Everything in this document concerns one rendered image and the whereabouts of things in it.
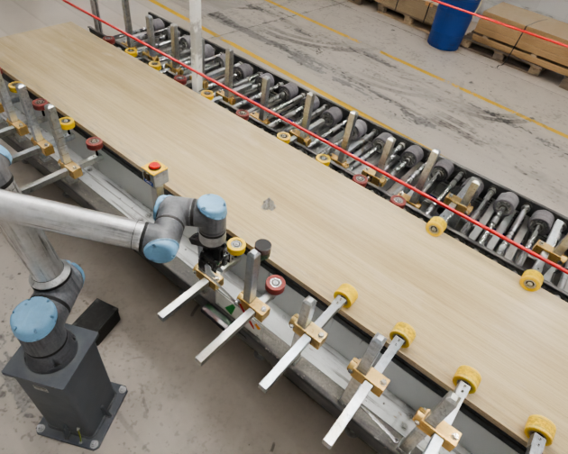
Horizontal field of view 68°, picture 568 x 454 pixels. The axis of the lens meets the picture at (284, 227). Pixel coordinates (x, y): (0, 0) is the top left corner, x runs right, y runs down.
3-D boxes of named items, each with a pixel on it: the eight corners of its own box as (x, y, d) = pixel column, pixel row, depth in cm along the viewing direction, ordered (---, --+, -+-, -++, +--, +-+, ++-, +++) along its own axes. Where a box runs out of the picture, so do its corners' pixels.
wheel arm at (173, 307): (163, 323, 162) (162, 317, 159) (158, 318, 163) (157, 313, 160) (241, 261, 188) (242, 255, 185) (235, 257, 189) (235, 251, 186)
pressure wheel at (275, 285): (274, 309, 171) (277, 293, 163) (259, 298, 174) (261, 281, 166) (286, 297, 176) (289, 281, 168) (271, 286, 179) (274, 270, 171)
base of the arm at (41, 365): (59, 379, 161) (53, 367, 154) (13, 367, 162) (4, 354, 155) (87, 337, 174) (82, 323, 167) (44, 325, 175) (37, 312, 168)
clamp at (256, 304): (261, 322, 164) (261, 315, 160) (235, 303, 169) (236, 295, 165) (270, 313, 167) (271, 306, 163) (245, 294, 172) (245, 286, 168)
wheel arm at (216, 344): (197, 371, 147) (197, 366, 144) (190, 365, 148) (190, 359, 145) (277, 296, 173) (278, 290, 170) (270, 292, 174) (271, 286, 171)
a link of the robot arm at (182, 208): (149, 212, 126) (190, 216, 126) (159, 187, 134) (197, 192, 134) (152, 233, 132) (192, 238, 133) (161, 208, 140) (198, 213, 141)
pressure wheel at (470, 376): (474, 380, 138) (450, 373, 144) (477, 397, 141) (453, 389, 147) (480, 367, 142) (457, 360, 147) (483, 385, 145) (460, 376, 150)
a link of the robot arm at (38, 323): (14, 355, 155) (-3, 330, 143) (36, 315, 167) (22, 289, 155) (57, 358, 156) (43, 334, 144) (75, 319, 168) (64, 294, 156)
